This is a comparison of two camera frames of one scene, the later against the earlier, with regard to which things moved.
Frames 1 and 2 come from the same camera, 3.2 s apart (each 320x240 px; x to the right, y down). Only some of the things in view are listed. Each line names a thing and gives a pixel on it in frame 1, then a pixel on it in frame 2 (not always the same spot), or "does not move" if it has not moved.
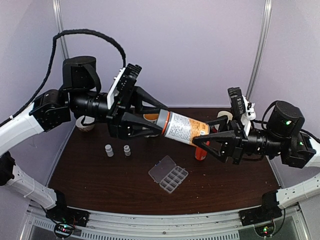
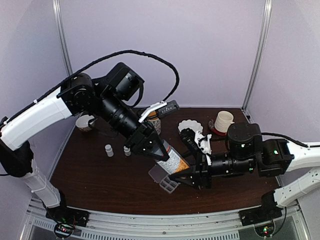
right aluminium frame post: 262,41 does not move
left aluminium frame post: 57,8 does not move
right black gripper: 233,145 -> 201,166
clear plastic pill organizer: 167,174 does not move
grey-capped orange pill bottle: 180,128 -> 174,162
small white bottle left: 109,150 does not move
